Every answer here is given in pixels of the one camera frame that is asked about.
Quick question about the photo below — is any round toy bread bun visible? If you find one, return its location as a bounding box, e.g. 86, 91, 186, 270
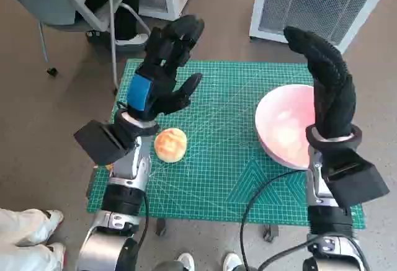
154, 128, 188, 163

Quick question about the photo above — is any person's foot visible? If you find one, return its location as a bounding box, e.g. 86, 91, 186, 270
177, 252, 195, 271
222, 252, 243, 271

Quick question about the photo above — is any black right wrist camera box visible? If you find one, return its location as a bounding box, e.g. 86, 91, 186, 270
322, 146, 391, 209

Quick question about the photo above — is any person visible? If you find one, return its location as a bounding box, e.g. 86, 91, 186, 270
0, 208, 68, 271
60, 0, 149, 47

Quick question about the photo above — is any large white vented unit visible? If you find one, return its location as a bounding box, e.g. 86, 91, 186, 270
249, 0, 397, 55

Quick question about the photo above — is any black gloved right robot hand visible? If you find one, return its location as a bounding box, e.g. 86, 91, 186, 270
283, 25, 357, 138

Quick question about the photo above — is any black table leg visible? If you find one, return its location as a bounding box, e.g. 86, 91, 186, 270
156, 218, 168, 237
262, 224, 279, 242

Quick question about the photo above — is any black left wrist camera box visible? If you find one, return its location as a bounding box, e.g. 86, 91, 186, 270
73, 120, 137, 166

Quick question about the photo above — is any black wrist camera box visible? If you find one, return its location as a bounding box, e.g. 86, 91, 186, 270
322, 146, 391, 209
73, 120, 137, 166

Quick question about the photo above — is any pink bowl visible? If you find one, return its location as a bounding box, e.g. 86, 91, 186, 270
254, 84, 316, 170

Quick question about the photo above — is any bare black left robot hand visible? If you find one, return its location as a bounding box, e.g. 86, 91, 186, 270
125, 14, 205, 123

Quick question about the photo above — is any green cutting mat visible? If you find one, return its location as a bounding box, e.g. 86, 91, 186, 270
86, 60, 366, 230

